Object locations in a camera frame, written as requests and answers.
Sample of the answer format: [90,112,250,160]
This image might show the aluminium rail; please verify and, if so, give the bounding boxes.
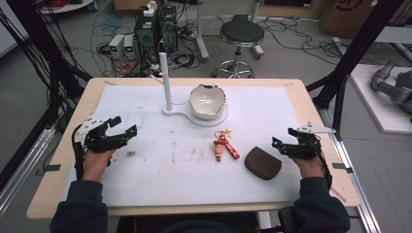
[318,106,383,233]
[0,125,56,216]

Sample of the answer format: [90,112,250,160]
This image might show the person's right hand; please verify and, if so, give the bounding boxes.
[291,154,326,180]

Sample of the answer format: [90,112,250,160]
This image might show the coiled black cable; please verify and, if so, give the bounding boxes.
[168,50,202,71]

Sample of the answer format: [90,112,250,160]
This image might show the small black computer tower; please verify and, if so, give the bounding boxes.
[159,5,179,54]

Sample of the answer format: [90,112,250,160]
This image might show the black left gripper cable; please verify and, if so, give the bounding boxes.
[71,123,86,182]

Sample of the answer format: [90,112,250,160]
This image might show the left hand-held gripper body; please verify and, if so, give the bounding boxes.
[76,114,130,154]

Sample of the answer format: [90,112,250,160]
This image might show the black frame post with cables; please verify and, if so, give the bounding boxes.
[5,0,93,130]

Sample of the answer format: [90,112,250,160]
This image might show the white round table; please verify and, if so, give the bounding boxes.
[38,0,95,16]

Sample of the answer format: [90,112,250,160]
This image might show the black floor cables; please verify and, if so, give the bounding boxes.
[258,15,382,67]

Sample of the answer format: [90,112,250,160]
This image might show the doll keychain with red strap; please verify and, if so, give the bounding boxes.
[212,128,242,163]

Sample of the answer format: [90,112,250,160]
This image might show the person's left hand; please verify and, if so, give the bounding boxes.
[81,148,117,183]

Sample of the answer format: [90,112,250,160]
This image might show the white floor platform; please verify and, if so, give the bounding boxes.
[349,63,412,136]

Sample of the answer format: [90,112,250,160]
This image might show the large black computer tower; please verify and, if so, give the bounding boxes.
[133,9,160,64]

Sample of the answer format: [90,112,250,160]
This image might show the white stand with pole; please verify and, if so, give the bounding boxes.
[158,51,229,128]

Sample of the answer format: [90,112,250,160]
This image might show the cardboard box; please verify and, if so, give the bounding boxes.
[318,0,412,41]

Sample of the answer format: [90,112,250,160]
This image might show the person's dark clothed body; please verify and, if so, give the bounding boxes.
[116,212,260,233]

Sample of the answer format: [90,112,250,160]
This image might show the white desk edge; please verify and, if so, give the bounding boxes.
[374,24,412,45]

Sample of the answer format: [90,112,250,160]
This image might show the white table mat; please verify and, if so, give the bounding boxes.
[62,84,304,208]

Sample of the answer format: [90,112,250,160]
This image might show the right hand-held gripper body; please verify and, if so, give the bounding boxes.
[289,121,336,161]

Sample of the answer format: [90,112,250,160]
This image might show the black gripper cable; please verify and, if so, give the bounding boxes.
[310,138,334,190]
[71,123,86,182]

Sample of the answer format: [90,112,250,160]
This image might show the white power strip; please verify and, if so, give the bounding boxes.
[143,1,158,17]

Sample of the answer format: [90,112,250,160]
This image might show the brown pouch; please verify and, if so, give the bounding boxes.
[244,146,283,182]

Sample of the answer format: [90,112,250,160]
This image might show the white table leg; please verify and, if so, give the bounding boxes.
[193,0,211,63]
[251,0,265,61]

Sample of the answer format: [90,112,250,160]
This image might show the grey power supply box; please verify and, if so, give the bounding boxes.
[108,33,126,60]
[122,34,137,60]

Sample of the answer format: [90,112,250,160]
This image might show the black round stool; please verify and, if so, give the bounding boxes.
[211,20,265,80]

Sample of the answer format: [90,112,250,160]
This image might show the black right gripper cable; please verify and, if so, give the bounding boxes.
[310,138,334,190]

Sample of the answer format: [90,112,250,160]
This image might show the white eggshell shaped bowl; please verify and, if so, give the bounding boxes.
[189,83,227,121]

